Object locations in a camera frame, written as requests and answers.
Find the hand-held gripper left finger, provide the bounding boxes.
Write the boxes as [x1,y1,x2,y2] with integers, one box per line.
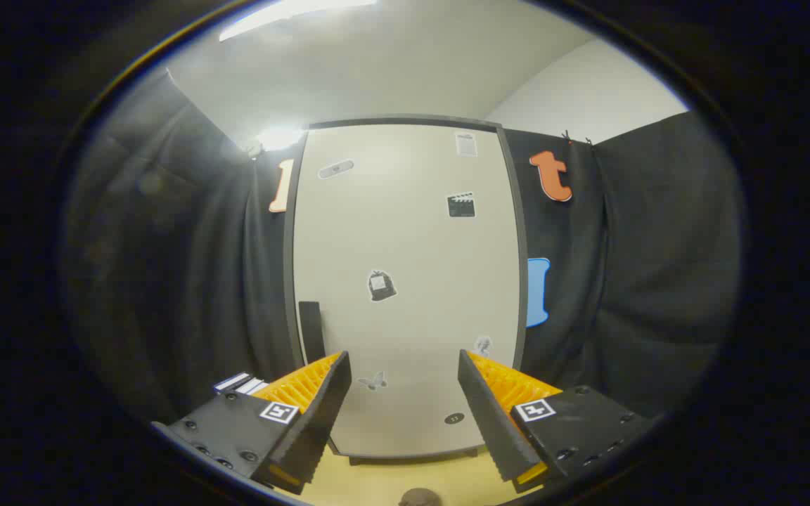
[150,350,352,495]

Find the black backdrop cloth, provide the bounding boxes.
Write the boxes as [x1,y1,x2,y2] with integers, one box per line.
[60,67,743,429]

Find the white shoe cabinet door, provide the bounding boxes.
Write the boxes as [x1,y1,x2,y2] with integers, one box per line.
[292,125,522,458]

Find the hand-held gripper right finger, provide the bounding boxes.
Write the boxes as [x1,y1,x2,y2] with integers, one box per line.
[457,349,653,494]

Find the grey shoe cabinet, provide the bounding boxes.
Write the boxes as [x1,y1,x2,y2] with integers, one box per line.
[283,116,529,466]

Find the black door handle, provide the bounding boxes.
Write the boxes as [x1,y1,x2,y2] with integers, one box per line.
[298,301,327,363]

